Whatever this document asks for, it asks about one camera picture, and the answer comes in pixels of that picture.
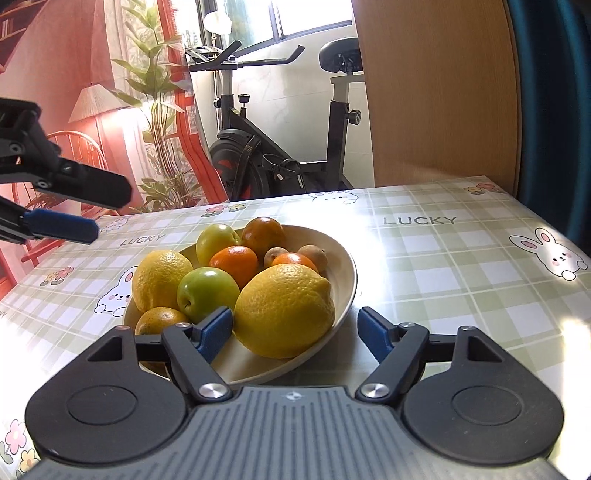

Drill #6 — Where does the wooden board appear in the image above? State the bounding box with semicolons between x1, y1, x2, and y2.
351;0;522;188

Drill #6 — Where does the green plaid tablecloth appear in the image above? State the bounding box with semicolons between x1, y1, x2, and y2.
0;175;591;480

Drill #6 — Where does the speckled dark orange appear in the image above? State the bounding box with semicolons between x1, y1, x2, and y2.
134;307;190;336

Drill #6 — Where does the oval bright orange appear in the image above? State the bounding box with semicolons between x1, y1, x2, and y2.
209;246;259;291

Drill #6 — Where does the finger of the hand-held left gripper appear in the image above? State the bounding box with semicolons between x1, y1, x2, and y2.
0;98;133;208
0;196;99;245

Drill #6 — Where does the dark blue curtain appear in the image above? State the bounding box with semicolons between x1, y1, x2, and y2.
505;0;591;245

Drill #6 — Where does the black exercise bike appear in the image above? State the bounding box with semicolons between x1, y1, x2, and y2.
185;38;365;202

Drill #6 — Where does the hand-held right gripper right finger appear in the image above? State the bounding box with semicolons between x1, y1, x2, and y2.
355;306;506;401

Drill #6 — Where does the green round fruit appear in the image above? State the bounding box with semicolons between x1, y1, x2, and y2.
177;267;241;325

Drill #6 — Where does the yellow-green round fruit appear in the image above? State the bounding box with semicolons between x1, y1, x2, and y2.
196;224;242;267

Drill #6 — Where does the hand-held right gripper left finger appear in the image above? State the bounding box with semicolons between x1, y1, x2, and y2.
87;306;234;401

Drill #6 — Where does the window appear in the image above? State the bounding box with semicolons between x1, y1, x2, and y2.
196;0;354;51

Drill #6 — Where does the small dark brown orange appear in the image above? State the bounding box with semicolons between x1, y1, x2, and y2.
241;216;286;259

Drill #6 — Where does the small round orange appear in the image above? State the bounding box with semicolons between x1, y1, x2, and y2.
271;252;320;274

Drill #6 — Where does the cream oval plate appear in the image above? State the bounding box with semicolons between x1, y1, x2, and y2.
122;224;358;386

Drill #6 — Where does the large yellow lemon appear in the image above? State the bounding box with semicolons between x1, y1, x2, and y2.
233;263;336;359

